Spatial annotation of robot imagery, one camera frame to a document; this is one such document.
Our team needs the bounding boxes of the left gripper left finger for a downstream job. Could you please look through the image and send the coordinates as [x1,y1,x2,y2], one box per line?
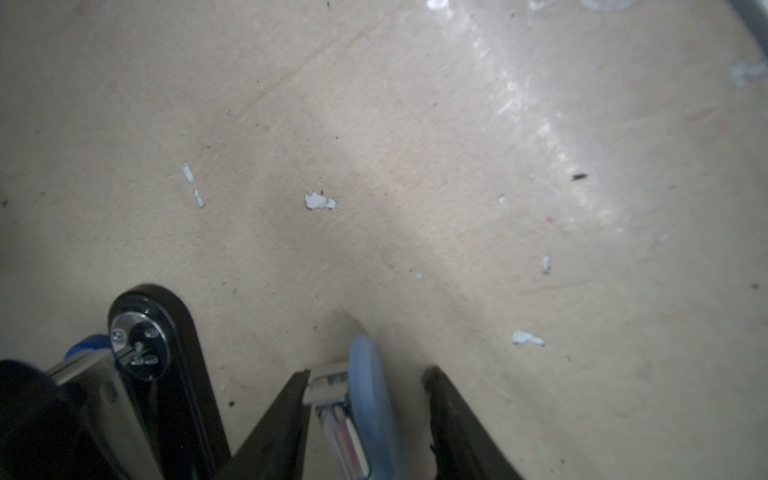
[215,370,310,480]

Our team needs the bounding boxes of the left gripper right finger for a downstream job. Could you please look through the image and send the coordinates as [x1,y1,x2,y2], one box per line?
[421,366,523,480]

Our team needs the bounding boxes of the blue and black stapler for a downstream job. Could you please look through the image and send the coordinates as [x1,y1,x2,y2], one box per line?
[64,334,112,359]

